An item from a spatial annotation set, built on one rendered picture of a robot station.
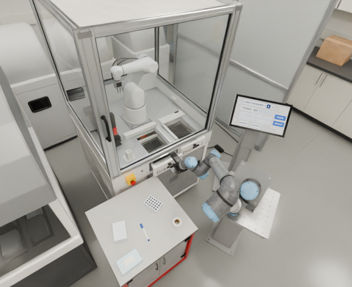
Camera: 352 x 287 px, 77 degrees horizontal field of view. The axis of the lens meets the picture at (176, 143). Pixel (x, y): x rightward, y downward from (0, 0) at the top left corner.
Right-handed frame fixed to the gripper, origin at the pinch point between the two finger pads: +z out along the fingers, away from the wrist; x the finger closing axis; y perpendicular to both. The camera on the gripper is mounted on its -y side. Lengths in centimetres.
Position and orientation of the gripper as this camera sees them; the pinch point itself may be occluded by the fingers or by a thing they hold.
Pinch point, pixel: (171, 165)
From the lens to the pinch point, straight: 181.9
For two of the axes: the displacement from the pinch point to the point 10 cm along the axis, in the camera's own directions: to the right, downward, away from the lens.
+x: 8.0, -3.9, 4.5
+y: 4.5, 8.9, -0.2
